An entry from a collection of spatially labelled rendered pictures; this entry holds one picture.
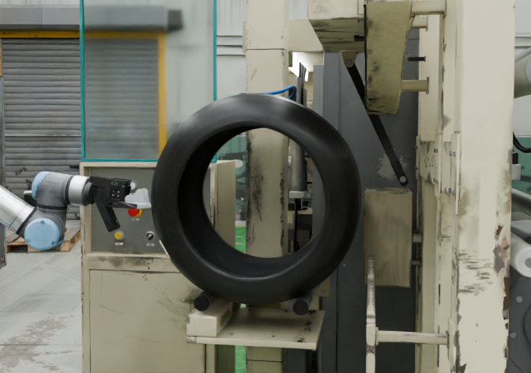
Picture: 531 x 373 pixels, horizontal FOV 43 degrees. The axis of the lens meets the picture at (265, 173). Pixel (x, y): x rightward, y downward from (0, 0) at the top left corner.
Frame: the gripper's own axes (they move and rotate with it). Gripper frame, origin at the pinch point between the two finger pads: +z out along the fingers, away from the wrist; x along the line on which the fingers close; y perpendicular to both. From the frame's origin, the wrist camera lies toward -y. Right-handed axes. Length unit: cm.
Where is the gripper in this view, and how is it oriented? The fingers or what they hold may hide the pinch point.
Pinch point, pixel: (152, 208)
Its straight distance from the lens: 203.2
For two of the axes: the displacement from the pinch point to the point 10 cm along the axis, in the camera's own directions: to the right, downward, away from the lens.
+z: 9.8, 1.3, -1.5
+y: 1.2, -9.9, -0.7
